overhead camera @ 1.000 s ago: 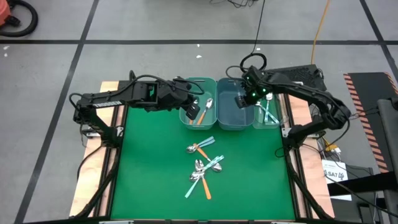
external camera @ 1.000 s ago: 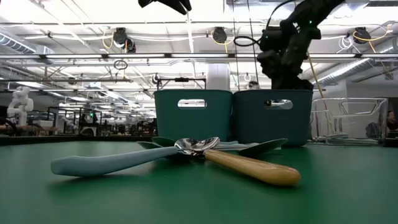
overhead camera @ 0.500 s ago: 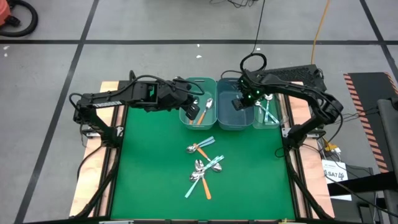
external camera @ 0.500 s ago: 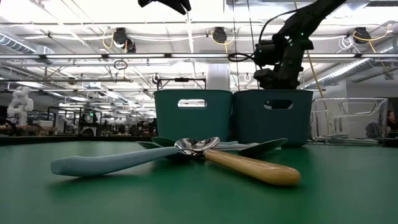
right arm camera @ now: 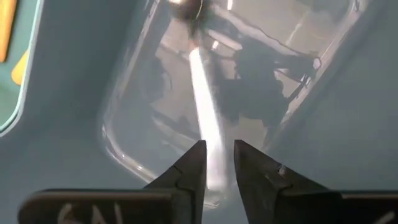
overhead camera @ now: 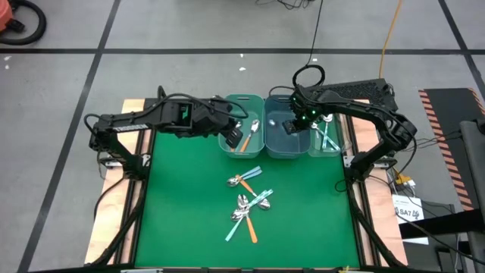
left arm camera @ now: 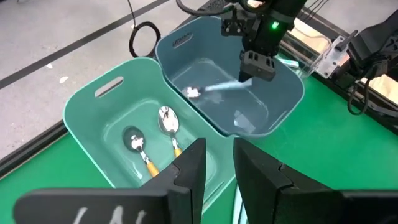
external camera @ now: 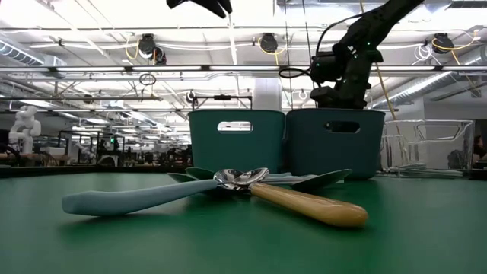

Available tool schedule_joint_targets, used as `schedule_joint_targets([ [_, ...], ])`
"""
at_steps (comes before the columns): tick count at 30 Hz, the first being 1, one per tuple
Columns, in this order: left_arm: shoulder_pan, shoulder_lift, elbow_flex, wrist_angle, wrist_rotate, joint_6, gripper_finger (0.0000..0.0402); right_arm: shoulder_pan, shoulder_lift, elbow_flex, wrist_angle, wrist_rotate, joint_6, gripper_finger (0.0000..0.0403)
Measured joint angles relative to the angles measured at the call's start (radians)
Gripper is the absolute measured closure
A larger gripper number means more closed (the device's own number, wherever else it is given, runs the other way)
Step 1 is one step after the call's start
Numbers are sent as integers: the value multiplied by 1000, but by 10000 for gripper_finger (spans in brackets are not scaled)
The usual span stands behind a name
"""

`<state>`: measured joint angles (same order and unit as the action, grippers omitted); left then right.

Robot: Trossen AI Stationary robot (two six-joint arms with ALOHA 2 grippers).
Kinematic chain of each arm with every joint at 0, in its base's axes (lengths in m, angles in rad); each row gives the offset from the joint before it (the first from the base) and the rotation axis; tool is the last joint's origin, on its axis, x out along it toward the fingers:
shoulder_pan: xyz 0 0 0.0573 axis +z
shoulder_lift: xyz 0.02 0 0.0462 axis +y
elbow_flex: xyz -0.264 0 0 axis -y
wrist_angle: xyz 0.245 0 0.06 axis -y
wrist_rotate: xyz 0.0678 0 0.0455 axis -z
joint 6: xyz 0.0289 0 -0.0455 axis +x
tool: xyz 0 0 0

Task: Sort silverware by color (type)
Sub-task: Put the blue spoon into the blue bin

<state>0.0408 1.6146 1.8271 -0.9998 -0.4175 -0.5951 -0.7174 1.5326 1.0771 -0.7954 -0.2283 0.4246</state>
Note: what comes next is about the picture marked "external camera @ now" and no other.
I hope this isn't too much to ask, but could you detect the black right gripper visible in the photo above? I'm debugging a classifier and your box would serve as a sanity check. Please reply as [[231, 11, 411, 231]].
[[309, 40, 384, 111]]

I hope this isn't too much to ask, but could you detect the orange handled spoon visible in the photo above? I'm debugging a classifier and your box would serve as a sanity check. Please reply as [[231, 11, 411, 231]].
[[290, 168, 353, 193], [231, 166, 370, 229]]

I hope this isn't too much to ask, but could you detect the blue grey plastic bin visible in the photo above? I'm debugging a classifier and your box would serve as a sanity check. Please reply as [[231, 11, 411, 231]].
[[285, 107, 386, 180]]

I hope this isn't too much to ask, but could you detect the white column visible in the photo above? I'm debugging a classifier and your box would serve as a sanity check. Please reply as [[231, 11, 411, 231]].
[[252, 78, 283, 111]]

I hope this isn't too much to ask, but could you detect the clear plastic bin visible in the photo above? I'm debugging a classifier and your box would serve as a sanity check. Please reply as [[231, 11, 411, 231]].
[[380, 118, 476, 180]]

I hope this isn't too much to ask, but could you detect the person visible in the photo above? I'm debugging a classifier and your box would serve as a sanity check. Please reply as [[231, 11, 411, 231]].
[[473, 134, 487, 163]]

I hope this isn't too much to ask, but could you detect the teal green plastic bin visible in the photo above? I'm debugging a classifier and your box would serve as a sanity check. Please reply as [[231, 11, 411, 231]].
[[188, 109, 286, 174]]

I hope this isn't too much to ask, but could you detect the green table mat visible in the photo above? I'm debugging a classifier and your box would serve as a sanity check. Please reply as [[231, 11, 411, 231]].
[[0, 173, 487, 274]]

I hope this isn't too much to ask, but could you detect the yellow cable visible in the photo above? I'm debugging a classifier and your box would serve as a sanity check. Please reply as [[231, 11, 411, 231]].
[[358, 0, 404, 138]]

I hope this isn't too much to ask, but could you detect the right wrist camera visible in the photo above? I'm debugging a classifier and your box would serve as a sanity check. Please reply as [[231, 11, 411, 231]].
[[310, 52, 342, 84]]

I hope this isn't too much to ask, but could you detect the silver ventilation duct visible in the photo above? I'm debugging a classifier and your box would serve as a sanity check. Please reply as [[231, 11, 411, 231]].
[[0, 36, 68, 79], [371, 69, 487, 110]]

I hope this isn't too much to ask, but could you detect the long ceiling light rail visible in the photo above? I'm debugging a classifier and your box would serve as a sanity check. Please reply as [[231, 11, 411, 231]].
[[0, 65, 487, 74]]

